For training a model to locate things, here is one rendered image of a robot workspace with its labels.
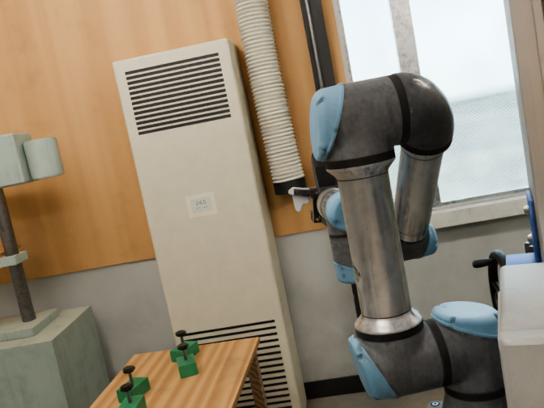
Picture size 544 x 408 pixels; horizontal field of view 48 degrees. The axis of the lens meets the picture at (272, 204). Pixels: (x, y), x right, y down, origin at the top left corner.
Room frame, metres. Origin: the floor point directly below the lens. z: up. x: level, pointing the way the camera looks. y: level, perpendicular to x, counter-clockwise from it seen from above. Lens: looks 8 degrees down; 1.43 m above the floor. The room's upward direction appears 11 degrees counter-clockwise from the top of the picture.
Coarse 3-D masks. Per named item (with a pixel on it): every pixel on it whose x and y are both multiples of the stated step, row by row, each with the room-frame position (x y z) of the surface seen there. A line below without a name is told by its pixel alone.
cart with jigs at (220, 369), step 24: (144, 360) 2.53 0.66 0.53; (168, 360) 2.48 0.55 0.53; (192, 360) 2.29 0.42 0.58; (216, 360) 2.37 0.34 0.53; (240, 360) 2.32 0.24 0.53; (120, 384) 2.32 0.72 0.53; (144, 384) 2.19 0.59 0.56; (168, 384) 2.23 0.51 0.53; (192, 384) 2.18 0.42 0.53; (216, 384) 2.14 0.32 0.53; (240, 384) 2.10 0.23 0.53
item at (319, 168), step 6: (312, 156) 1.45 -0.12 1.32; (312, 162) 1.44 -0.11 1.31; (318, 162) 1.44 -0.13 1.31; (324, 162) 1.44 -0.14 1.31; (312, 168) 1.45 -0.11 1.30; (318, 168) 1.43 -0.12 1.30; (324, 168) 1.43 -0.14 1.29; (318, 174) 1.42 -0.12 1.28; (324, 174) 1.42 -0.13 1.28; (330, 174) 1.42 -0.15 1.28; (318, 180) 1.41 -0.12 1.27; (324, 180) 1.41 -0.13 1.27; (330, 180) 1.41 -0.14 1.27; (318, 186) 1.40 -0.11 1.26; (324, 186) 1.40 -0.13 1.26; (330, 186) 1.40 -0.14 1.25; (336, 186) 1.40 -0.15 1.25; (318, 192) 1.40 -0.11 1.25
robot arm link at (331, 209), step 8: (328, 192) 1.33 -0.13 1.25; (336, 192) 1.29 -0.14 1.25; (328, 200) 1.26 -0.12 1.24; (336, 200) 1.23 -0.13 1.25; (328, 208) 1.24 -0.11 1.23; (336, 208) 1.22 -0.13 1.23; (328, 216) 1.24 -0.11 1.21; (336, 216) 1.22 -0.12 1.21; (328, 224) 1.27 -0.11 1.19; (336, 224) 1.23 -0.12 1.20; (344, 224) 1.22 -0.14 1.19; (328, 232) 1.28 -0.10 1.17; (336, 232) 1.25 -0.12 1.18; (344, 232) 1.24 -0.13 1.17
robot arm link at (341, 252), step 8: (336, 240) 1.25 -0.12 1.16; (344, 240) 1.24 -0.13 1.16; (336, 248) 1.26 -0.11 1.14; (344, 248) 1.24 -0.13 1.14; (336, 256) 1.26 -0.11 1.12; (344, 256) 1.25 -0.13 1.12; (336, 264) 1.26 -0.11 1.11; (344, 264) 1.25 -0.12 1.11; (336, 272) 1.28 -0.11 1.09; (344, 272) 1.25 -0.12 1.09; (352, 272) 1.24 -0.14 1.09; (344, 280) 1.25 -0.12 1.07; (352, 280) 1.24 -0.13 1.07
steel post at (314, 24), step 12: (300, 0) 2.87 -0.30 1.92; (312, 0) 2.86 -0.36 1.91; (312, 12) 2.86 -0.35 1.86; (312, 24) 2.86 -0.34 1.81; (324, 24) 2.86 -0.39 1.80; (312, 36) 2.84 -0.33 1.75; (324, 36) 2.86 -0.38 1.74; (312, 48) 2.85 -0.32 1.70; (324, 48) 2.86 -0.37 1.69; (312, 60) 2.87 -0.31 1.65; (324, 60) 2.86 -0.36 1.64; (312, 72) 2.87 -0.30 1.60; (324, 72) 2.86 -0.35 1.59; (324, 84) 2.86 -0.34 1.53; (336, 180) 2.87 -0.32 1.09; (360, 312) 2.87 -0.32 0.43
